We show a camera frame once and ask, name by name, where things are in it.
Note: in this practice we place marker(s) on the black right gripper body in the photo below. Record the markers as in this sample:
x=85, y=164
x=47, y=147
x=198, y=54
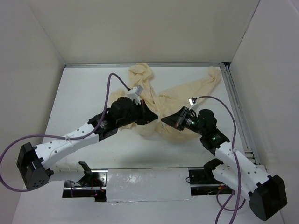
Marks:
x=191, y=122

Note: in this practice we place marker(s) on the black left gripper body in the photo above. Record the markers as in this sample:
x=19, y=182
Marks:
x=134, y=115

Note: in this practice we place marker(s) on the cream yellow jacket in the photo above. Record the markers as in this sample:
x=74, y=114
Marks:
x=168, y=101

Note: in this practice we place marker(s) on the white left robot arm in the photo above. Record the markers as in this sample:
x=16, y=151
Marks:
x=34, y=162

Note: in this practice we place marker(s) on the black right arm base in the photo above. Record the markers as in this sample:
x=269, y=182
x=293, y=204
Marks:
x=202, y=181

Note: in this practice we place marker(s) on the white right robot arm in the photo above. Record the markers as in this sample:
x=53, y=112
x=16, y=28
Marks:
x=265, y=194

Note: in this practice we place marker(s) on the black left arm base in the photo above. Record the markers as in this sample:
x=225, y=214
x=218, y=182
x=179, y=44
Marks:
x=92, y=184

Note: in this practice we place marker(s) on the white taped front board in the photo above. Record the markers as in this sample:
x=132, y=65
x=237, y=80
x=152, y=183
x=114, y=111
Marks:
x=147, y=185

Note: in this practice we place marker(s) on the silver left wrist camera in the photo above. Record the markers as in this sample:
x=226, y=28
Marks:
x=134, y=93

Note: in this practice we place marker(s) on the aluminium frame rail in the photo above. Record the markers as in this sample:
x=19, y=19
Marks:
x=82, y=91

